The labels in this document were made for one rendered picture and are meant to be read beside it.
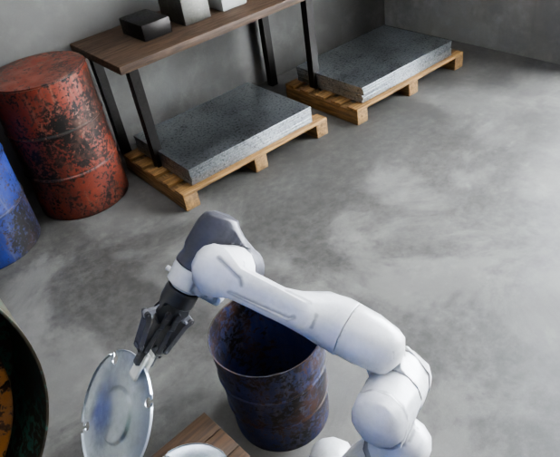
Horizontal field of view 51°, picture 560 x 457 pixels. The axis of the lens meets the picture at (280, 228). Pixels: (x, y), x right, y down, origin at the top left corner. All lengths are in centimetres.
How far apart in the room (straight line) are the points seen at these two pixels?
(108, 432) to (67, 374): 150
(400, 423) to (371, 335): 16
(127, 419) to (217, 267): 45
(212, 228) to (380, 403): 47
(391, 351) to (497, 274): 196
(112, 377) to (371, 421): 65
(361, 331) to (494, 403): 148
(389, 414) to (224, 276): 38
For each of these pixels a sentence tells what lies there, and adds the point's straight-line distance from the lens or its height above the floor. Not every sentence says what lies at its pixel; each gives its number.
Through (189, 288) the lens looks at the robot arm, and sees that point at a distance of 123.
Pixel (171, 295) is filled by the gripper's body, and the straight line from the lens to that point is 125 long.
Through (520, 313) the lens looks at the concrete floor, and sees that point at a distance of 284.
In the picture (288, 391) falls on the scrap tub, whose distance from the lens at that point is 207.
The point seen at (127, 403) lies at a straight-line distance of 138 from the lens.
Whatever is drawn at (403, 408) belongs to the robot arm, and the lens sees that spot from 109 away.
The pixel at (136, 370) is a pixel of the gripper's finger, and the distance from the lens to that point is 135.
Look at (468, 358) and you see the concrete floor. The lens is 263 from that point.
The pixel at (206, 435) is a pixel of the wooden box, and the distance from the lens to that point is 206.
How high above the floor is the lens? 202
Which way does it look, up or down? 37 degrees down
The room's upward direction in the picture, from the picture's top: 10 degrees counter-clockwise
